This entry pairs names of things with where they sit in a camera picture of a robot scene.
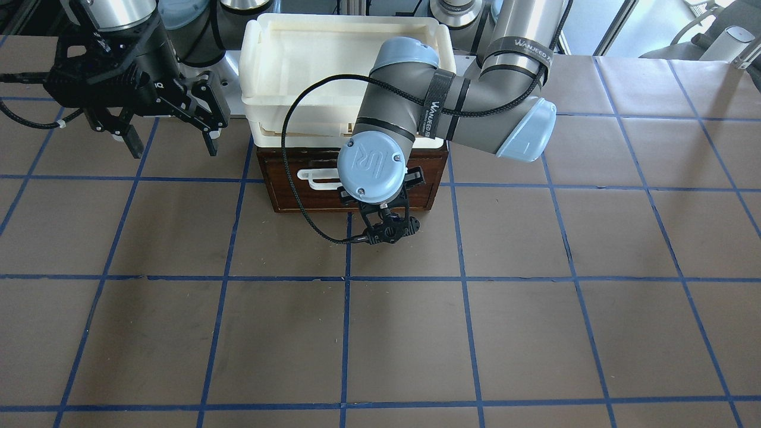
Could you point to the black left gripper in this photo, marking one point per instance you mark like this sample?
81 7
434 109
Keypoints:
415 177

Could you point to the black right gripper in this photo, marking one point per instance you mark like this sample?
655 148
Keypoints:
153 58

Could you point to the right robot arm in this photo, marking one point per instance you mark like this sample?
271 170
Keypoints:
110 16

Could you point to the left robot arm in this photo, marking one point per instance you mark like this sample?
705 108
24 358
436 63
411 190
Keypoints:
500 111

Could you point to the white plastic tray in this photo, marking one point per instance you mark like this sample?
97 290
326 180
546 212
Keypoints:
283 54

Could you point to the grey office chair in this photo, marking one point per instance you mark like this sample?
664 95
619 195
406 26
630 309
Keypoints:
734 29

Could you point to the white drawer handle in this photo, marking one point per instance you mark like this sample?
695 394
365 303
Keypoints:
320 179

